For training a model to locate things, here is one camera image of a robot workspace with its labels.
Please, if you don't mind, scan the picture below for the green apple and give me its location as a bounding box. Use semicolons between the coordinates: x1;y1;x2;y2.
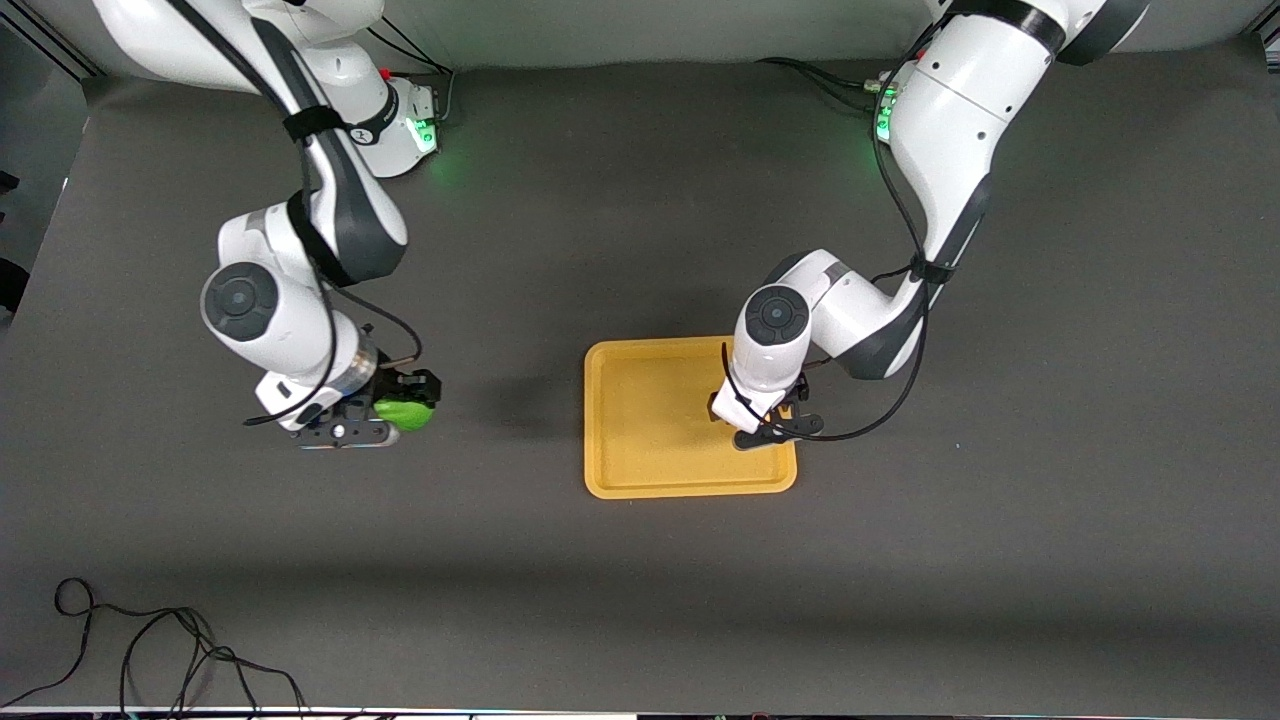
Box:
374;394;439;434

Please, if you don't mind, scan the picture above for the yellow plastic tray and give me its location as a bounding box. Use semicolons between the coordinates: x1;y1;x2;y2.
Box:
583;334;799;500

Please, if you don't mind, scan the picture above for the dark grey table mat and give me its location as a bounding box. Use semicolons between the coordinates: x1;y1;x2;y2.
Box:
0;38;1280;713

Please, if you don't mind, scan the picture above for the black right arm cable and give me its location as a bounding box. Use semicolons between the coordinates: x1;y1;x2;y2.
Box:
165;0;425;428

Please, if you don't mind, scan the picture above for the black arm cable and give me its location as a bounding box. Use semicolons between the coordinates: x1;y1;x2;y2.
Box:
165;0;425;428
721;25;953;444

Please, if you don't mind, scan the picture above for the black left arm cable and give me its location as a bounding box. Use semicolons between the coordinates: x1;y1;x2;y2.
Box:
721;25;953;444

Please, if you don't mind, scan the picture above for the black right base cable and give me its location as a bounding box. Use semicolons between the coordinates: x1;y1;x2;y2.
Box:
365;18;457;128

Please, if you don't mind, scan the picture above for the black base cable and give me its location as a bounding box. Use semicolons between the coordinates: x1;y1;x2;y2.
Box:
365;18;457;128
756;40;906;113

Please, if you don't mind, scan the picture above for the black left base cable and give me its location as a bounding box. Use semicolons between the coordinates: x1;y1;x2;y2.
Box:
756;40;906;113

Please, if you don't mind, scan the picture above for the thin black loose cable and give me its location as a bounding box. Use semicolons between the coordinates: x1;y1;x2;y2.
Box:
0;577;309;715

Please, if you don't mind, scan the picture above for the black frame rail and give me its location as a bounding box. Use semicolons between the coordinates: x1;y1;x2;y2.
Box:
0;0;105;81

